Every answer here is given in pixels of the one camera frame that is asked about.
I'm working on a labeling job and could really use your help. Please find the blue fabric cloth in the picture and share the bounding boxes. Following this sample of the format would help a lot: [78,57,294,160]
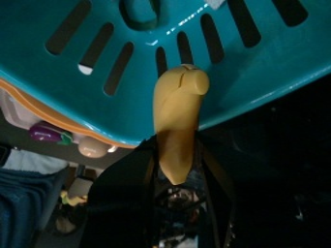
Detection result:
[0,167,69,248]

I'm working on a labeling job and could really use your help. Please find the purple toy eggplant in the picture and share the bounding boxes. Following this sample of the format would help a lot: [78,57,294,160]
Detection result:
[28,124,73,146]

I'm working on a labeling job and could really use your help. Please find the white fabric cloth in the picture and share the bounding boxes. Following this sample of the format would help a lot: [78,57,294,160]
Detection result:
[1,148,69,175]

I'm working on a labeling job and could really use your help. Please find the pale pink plastic container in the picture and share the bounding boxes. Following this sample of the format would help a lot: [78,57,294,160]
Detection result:
[0,88,118,153]

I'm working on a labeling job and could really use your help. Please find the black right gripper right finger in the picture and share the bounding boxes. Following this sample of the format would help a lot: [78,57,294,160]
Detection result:
[194,130,260,248]

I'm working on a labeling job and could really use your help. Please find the beige toy egg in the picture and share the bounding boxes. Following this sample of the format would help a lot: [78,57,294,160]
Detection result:
[77,136,110,159]

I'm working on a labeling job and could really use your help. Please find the yellow toy banana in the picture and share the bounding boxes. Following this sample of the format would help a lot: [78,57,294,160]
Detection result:
[152,63,210,186]

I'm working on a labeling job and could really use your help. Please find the orange plastic tray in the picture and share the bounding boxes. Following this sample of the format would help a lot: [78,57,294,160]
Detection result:
[0,77,138,150]

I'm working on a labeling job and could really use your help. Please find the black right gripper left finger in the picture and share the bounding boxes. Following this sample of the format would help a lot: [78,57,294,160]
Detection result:
[78,137,160,248]

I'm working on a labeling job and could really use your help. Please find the teal slotted plastic basket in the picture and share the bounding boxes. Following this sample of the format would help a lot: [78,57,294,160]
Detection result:
[0,0,331,147]

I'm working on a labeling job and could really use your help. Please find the small yellow toy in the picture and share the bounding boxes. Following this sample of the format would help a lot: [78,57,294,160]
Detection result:
[58,190,88,207]

